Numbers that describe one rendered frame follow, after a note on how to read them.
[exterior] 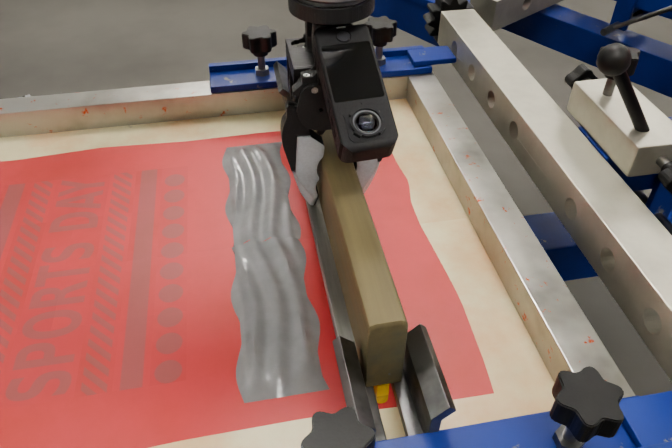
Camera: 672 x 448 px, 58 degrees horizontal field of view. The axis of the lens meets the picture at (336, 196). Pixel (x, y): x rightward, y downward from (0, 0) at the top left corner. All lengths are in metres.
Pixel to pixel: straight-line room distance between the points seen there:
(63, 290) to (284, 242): 0.22
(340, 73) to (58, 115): 0.47
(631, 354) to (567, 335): 1.35
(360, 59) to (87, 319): 0.34
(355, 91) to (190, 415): 0.29
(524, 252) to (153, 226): 0.38
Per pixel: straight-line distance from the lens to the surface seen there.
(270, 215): 0.65
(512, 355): 0.56
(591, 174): 0.63
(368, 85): 0.48
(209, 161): 0.75
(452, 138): 0.73
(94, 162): 0.79
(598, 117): 0.67
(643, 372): 1.87
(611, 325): 1.94
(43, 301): 0.64
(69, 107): 0.85
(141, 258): 0.65
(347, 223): 0.50
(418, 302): 0.58
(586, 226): 0.60
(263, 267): 0.60
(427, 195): 0.70
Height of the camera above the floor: 1.40
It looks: 40 degrees down
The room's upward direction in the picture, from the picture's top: straight up
